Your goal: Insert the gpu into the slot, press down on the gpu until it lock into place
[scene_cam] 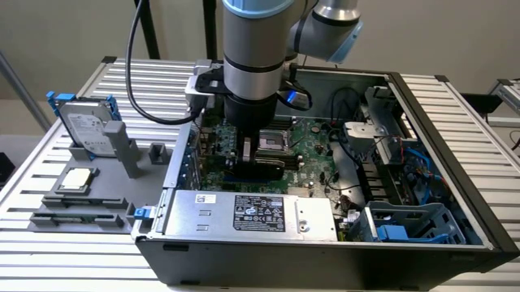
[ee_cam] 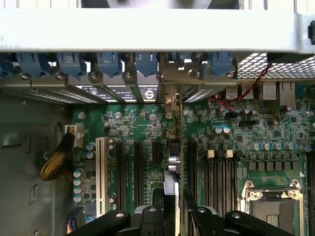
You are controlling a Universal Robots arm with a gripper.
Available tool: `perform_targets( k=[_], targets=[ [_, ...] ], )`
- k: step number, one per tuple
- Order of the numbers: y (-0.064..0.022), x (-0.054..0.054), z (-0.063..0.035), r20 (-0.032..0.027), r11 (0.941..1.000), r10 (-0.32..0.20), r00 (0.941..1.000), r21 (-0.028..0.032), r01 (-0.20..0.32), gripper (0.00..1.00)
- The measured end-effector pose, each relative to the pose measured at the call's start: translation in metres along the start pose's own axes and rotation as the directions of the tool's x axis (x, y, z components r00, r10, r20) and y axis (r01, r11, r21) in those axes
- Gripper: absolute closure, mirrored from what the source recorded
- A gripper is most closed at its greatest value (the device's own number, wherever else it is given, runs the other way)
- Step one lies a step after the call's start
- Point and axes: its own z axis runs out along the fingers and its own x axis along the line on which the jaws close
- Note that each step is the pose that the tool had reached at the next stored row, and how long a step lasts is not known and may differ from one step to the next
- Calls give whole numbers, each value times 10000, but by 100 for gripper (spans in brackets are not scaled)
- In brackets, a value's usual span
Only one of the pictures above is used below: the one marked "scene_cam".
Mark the silver CPU chip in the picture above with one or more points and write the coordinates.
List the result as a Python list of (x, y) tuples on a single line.
[(75, 179)]

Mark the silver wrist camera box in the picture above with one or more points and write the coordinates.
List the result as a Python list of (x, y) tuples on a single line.
[(204, 79)]

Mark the silver metal drive cage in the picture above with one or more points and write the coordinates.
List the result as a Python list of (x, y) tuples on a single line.
[(378, 134)]

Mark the small silver chipset heatsink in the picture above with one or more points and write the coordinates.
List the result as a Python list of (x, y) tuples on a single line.
[(300, 191)]

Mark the grey disk bay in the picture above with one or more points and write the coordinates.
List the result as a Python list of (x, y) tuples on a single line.
[(415, 222)]

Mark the black stand post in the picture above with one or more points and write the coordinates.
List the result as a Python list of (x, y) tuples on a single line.
[(210, 29), (150, 29)]

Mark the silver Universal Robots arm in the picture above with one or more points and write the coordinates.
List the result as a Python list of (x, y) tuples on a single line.
[(248, 45)]

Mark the grey metal pole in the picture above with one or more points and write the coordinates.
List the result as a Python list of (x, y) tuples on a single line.
[(21, 88)]

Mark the blue disk caddy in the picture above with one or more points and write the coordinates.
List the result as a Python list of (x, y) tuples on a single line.
[(61, 100)]

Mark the blue case latch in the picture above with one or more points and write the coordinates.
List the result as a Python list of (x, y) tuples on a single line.
[(144, 212)]

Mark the black box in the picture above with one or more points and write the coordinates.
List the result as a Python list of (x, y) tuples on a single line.
[(6, 166)]

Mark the silver hard disk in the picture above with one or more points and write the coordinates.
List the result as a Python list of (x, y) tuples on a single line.
[(87, 127)]

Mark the green motherboard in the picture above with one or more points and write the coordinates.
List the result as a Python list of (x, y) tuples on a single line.
[(313, 152)]

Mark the silver power supply unit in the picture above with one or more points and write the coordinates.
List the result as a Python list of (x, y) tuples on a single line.
[(252, 214)]

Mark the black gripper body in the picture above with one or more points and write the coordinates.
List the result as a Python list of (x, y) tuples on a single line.
[(251, 114)]

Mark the black open PC case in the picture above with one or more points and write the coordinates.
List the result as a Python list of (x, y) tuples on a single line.
[(325, 261)]

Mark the grey parts rack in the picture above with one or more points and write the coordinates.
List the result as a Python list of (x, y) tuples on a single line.
[(118, 182)]

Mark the CPU socket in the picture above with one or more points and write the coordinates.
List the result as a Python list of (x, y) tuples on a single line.
[(275, 140)]

